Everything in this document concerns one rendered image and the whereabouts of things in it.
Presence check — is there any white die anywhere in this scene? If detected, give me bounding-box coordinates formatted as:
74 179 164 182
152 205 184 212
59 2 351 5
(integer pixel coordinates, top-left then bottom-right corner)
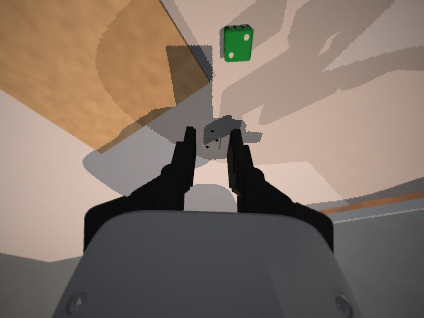
203 127 221 150

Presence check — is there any green die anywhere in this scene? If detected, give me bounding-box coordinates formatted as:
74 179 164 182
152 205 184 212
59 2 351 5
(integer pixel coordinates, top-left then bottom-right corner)
224 25 254 62

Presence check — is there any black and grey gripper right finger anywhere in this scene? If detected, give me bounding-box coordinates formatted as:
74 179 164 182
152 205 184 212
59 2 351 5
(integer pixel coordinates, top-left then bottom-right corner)
227 129 334 255

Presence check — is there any tan cork mat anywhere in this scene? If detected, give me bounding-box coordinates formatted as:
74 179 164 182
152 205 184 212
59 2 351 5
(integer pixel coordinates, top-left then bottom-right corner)
0 0 210 154

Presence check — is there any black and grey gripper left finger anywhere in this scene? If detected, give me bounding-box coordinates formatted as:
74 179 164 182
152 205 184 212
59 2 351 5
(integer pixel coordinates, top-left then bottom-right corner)
83 126 196 254

